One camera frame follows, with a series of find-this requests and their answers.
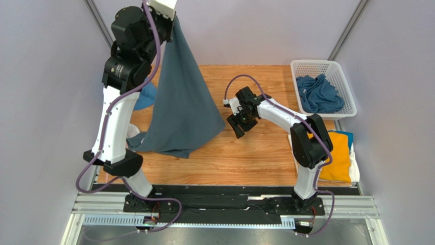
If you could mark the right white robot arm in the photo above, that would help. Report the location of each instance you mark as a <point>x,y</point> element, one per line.
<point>310,142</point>

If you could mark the blue bucket hat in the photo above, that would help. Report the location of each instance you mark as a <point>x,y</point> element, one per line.
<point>146,97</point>

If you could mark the white pink mesh laundry bag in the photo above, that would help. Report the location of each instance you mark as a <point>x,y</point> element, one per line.
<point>132,131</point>

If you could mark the folded teal t shirt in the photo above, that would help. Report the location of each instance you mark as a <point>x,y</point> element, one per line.
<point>350,137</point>

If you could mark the aluminium corner post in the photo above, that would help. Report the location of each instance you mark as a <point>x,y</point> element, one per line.
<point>99,21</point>
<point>348,29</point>

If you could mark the grey-blue t shirt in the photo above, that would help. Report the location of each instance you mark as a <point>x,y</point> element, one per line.
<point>317,95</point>
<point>185,116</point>

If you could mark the white plastic basket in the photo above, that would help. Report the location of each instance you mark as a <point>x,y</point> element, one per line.
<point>334,74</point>

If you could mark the folded yellow t shirt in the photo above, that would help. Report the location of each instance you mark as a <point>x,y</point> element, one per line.
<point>340,156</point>

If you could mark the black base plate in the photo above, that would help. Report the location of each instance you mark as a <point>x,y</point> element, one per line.
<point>202,204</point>

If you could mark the aluminium frame rail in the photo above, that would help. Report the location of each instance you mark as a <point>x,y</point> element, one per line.
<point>352,218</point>

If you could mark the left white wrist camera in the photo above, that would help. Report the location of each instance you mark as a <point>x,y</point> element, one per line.
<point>163,5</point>

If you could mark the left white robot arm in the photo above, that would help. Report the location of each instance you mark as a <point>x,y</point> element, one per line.
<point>139,33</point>

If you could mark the left aluminium corner post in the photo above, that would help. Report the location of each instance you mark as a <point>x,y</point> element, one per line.
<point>99,21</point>

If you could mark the grey-blue t shirt in basket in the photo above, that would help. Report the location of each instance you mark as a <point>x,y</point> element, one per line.
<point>317,95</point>

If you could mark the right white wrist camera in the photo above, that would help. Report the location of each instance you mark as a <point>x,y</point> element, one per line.
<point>233,104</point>

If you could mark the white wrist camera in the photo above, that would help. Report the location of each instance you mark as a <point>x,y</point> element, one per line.
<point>163,5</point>
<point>233,104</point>

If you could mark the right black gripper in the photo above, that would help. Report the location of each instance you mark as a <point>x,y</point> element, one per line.
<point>245,115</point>

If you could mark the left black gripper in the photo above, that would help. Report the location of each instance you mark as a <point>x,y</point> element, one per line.
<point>167,22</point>

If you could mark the right aluminium corner post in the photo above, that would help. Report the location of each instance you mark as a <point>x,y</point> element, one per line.
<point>348,29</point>

